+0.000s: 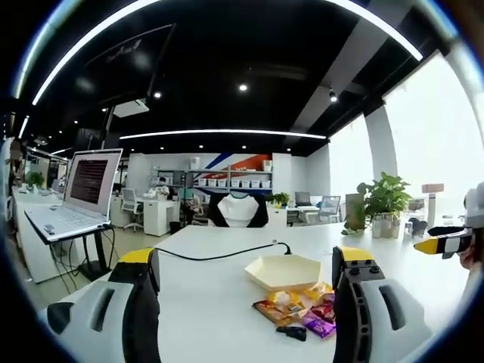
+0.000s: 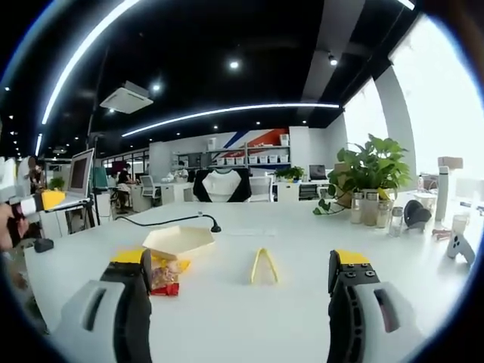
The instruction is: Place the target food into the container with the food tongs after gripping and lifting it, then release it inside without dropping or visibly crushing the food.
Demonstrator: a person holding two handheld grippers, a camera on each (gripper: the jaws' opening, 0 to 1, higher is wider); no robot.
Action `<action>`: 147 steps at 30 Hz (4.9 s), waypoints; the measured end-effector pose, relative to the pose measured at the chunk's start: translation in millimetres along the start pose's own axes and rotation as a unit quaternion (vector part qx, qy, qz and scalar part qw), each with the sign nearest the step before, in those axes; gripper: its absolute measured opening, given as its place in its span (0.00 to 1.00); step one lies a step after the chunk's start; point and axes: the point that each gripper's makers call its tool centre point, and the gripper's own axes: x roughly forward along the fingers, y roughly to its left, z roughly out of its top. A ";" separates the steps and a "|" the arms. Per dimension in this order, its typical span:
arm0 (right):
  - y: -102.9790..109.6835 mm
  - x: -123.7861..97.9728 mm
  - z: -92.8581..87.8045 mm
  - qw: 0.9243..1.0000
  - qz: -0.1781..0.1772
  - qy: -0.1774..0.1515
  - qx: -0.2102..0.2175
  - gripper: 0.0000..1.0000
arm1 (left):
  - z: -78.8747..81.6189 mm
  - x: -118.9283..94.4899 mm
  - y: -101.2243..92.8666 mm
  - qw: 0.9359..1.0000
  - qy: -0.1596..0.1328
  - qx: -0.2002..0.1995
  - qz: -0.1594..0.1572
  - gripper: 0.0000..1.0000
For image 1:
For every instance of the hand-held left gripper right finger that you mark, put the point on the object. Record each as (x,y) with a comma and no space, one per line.
(372,314)

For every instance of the red snack packet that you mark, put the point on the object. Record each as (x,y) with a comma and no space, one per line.
(323,311)

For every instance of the shelf with white bins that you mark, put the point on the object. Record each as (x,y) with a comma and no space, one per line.
(230,180)

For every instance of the person's right hand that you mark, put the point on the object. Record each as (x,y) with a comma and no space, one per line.
(472,259)

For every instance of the grey mesh office chair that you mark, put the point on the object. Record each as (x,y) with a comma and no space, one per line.
(328,211)

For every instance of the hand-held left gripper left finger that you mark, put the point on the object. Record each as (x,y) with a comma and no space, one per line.
(98,314)

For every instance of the brown box on white stand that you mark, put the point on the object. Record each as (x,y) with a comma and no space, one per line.
(432,200)

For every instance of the chair with black-white cover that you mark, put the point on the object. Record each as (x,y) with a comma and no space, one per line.
(237,211)

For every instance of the small green potted plant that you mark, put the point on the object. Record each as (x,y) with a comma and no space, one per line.
(280,198)

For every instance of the green leafy plant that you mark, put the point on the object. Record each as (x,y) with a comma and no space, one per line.
(36,179)

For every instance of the white office desk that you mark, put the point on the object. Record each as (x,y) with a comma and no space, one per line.
(159,215)

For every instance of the black laptop stand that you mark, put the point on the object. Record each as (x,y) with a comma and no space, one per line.
(96,257)

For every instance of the white and yellow snack packet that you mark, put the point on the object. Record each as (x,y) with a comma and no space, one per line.
(281,298)

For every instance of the white office chair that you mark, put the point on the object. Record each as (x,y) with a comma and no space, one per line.
(130,204)

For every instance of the purple snack packet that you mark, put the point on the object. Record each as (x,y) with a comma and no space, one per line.
(317,327)

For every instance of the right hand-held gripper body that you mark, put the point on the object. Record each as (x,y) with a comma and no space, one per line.
(476,211)

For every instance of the white laptop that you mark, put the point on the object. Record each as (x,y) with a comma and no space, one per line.
(87,189)

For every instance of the cream hexagonal paper container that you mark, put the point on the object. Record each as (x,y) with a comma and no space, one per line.
(281,270)

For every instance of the orange snack packet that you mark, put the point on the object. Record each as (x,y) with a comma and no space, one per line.
(274,312)

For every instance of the green plant in white pot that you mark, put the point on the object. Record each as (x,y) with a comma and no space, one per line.
(385,200)

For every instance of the small black food tongs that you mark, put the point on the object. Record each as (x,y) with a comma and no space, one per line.
(293,332)

